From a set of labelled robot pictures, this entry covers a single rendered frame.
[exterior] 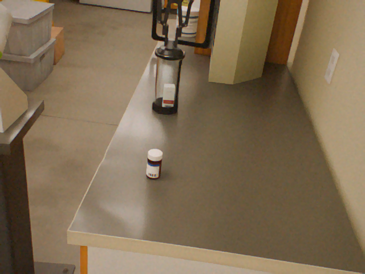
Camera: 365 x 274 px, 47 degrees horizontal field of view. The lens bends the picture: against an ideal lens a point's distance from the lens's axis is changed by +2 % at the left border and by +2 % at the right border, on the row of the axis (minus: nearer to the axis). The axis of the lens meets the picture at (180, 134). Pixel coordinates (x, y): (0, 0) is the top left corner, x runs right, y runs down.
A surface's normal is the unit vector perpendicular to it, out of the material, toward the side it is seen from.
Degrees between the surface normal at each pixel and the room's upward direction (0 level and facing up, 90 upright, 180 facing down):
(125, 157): 1
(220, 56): 90
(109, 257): 90
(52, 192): 0
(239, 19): 90
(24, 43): 95
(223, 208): 0
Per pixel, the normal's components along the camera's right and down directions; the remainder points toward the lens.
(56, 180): 0.11, -0.87
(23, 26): -0.10, 0.56
